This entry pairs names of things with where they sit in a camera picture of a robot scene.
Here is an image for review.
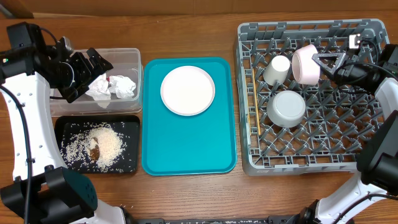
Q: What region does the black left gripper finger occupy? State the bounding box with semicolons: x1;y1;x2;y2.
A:
86;48;113;75
67;71;108;103

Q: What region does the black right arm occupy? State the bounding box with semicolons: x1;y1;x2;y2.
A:
288;44;397;223

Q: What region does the white cup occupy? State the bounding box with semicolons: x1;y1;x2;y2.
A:
263;55;290;86

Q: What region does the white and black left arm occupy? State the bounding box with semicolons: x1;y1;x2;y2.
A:
1;46;134;223

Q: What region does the black tray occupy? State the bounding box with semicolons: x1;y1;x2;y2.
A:
55;115;140;174

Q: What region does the white tissue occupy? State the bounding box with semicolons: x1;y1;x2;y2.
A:
102;75;137;101

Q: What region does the brown food piece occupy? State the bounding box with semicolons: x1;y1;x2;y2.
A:
89;137;100;162

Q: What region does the large white plate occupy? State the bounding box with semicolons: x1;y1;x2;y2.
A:
160;65;216;116

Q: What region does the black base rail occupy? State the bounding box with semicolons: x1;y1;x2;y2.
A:
134;215;299;224

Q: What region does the grey bowl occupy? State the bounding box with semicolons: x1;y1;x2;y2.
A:
266;90;306;128

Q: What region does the grey dish rack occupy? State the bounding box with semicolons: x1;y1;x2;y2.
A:
235;19;389;176

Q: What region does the small pink plate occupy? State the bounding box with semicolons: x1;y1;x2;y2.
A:
292;44;320;85

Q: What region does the white rice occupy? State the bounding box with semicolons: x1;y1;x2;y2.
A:
60;122;126;173

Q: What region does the teal plastic tray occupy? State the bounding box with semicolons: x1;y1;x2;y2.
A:
142;57;237;176

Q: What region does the clear plastic bin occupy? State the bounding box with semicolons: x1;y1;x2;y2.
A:
50;48;144;117

